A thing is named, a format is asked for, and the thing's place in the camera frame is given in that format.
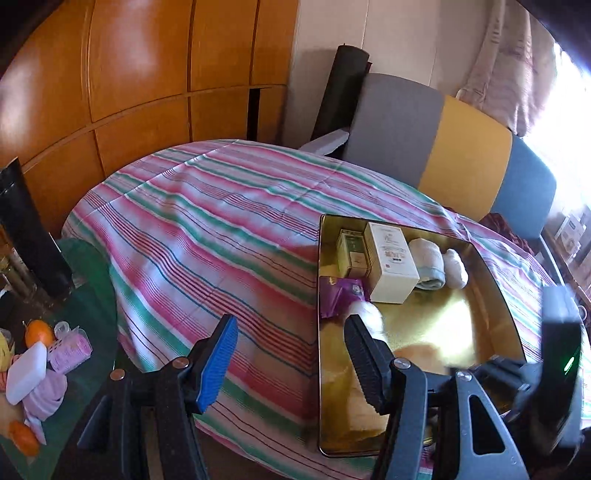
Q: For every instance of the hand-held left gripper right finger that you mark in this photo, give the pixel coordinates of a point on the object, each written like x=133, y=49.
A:
x=364, y=369

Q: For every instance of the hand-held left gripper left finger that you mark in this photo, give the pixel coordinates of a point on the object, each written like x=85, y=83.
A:
x=217, y=364

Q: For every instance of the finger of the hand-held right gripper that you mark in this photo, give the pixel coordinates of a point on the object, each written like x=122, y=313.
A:
x=508, y=381

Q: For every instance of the large plastic white bundle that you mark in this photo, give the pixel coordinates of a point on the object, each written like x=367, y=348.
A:
x=371, y=316

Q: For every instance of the purple packet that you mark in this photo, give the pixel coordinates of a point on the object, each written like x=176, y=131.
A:
x=339, y=295

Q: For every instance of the gold metal tray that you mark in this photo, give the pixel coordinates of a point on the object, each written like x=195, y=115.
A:
x=443, y=318

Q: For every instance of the cream cardboard box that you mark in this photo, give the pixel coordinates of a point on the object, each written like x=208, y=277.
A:
x=390, y=267

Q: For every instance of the green gold small box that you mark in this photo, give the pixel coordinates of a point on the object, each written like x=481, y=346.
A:
x=353, y=254

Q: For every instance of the white blue towel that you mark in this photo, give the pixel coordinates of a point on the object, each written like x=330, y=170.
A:
x=427, y=265

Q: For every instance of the small plastic white bundle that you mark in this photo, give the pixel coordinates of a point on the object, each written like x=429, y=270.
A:
x=456, y=270

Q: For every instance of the wooden desk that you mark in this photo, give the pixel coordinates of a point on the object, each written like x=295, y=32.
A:
x=577, y=286

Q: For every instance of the white printed box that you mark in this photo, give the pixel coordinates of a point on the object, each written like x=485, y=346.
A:
x=565, y=230

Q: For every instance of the dark red cloth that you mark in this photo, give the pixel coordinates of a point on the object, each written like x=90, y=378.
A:
x=503, y=226

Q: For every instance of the green side table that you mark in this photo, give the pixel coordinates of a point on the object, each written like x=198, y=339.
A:
x=92, y=295

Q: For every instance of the striped bed sheet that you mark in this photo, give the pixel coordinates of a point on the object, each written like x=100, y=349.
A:
x=207, y=221

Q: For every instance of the pink dotted roll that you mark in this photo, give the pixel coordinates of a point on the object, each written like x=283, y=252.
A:
x=69, y=353

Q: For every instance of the small clear cup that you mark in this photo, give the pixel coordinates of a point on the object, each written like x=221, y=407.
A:
x=64, y=330

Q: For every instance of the lavender folded cloth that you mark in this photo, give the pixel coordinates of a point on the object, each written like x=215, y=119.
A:
x=44, y=397

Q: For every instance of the orange fruit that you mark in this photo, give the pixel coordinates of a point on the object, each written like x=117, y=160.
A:
x=39, y=333
x=24, y=438

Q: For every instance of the white soap box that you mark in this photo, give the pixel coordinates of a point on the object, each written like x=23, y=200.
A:
x=25, y=374

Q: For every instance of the glass jar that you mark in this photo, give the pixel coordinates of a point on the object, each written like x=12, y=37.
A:
x=16, y=277

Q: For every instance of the blue yellow grey sofa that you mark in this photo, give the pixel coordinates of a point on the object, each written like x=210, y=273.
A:
x=392, y=120

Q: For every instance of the pink patterned curtain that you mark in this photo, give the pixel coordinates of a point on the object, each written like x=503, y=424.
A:
x=508, y=69

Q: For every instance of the black rolled mat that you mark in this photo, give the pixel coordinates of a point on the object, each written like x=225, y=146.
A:
x=339, y=92

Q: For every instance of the wooden wardrobe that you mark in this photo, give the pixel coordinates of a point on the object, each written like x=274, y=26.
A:
x=138, y=69

